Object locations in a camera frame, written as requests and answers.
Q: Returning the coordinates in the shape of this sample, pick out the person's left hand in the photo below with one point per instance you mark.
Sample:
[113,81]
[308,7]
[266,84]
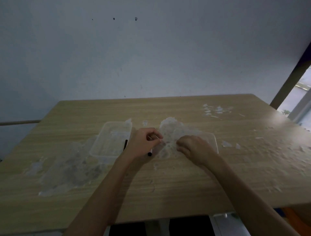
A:
[138,145]

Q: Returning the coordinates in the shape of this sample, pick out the person's right hand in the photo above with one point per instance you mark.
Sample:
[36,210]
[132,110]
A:
[198,150]

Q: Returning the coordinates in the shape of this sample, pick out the person's right fingers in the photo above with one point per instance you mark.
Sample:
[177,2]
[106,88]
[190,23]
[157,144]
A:
[182,145]

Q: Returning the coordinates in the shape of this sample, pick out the person's left fingers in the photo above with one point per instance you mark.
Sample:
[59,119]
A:
[153,132]

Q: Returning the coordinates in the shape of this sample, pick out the clear plastic bag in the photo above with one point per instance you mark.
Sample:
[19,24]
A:
[173,130]

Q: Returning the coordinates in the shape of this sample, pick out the person's right forearm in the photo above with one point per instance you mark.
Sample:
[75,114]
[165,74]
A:
[245,201]

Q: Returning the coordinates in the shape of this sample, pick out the person's left forearm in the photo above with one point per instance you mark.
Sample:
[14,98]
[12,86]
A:
[104,199]

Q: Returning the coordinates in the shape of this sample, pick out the clear plastic container lid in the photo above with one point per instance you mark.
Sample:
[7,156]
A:
[211,142]

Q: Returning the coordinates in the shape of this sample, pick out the black marker cap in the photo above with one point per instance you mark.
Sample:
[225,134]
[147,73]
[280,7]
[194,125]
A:
[125,144]

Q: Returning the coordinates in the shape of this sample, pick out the clear plastic food container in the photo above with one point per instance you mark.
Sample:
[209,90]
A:
[110,142]

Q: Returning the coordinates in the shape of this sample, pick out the flat clear plastic sheet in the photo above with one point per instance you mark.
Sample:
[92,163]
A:
[70,167]

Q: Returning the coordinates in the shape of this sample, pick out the orange object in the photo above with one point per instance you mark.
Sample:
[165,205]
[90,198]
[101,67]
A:
[297,222]

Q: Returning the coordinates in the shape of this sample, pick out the white window frame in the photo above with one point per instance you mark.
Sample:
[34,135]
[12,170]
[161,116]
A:
[300,108]

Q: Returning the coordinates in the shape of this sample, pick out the brown wooden post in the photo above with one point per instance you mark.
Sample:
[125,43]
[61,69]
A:
[290,77]

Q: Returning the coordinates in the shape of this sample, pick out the wooden wall rail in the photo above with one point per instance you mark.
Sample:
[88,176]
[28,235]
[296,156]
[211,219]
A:
[19,122]

